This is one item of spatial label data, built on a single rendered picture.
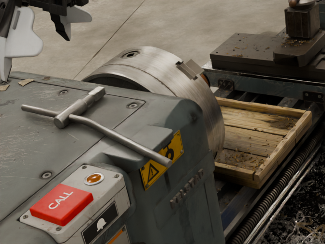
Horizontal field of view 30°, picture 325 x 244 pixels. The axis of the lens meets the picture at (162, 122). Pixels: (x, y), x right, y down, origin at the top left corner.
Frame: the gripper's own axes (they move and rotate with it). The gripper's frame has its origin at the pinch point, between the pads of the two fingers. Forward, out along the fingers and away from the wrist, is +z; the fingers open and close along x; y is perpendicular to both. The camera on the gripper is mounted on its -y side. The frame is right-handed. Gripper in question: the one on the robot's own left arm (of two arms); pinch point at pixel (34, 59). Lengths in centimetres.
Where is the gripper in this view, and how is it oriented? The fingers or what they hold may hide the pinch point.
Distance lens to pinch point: 82.9
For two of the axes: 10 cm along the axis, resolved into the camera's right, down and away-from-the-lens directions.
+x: 4.0, -4.4, 8.0
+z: -0.6, 8.6, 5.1
